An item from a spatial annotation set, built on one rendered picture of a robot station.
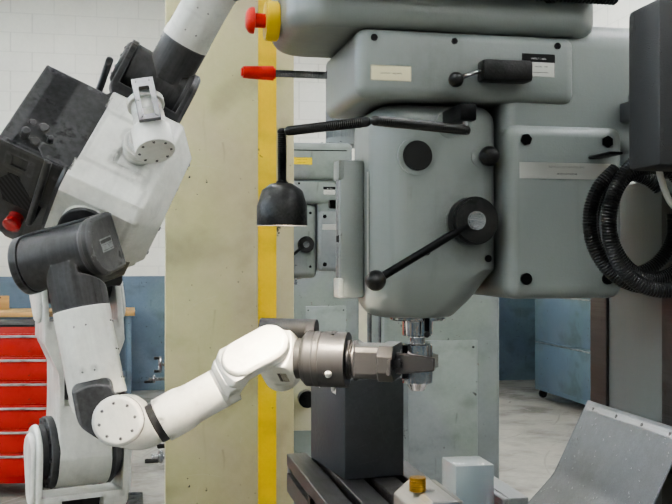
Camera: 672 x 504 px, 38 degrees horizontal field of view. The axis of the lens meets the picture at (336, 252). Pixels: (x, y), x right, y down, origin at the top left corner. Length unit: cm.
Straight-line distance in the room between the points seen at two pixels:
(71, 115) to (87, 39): 898
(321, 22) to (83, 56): 931
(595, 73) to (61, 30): 944
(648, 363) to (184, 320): 188
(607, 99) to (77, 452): 118
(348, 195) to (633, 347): 54
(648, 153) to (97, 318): 85
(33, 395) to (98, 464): 400
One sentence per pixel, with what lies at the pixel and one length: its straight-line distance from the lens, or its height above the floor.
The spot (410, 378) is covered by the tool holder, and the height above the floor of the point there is 121.
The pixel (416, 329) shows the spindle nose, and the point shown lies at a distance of 151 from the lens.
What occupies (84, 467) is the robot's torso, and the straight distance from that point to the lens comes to 202.
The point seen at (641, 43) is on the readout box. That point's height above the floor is 168.
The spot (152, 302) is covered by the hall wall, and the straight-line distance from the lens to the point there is 1047.
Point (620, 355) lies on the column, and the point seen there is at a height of 124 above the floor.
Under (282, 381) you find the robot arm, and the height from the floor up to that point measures 120.
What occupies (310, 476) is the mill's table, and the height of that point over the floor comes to 99.
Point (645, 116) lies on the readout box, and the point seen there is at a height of 158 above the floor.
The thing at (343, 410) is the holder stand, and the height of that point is 111.
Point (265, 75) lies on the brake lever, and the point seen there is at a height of 169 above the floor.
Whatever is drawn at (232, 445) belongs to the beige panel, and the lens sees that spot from 326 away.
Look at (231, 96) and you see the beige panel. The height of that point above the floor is 193.
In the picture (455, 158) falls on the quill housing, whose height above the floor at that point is 155.
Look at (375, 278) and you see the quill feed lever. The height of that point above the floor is 137.
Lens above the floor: 140
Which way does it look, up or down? level
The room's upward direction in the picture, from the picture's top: straight up
